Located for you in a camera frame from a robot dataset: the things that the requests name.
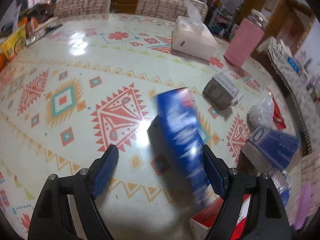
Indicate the blue carton box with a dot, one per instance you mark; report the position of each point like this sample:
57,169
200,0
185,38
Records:
178,130

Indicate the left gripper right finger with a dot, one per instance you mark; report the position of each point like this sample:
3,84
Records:
266,217

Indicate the purple plastic trash basket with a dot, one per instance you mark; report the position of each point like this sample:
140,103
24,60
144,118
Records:
304,203

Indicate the patterned chair far left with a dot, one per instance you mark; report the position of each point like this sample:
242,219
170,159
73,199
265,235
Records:
68,8

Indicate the pink sleeved glass jar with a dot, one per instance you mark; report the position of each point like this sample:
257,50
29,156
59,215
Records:
245,40

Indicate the red crumpled wrapper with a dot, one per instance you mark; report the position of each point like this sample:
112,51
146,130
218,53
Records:
277,117

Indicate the yellow snack bag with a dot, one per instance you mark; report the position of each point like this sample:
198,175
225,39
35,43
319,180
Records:
15,43

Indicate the blue white flat box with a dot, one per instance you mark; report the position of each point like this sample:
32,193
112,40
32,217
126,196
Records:
266,149

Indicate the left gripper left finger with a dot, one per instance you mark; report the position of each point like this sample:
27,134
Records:
52,218

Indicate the crumpled clear plastic bag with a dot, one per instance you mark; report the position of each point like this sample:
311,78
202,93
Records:
262,113

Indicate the white tissue box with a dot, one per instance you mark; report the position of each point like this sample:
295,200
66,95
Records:
192,37

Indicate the patterned chair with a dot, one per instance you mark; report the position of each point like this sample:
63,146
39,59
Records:
68,8
169,9

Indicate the patterned chair far middle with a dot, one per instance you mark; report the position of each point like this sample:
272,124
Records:
169,9

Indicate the sideboard with lace cloth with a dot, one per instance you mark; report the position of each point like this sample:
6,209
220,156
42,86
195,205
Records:
305,107

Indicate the grey white medicine box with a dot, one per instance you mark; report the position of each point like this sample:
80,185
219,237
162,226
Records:
221,92

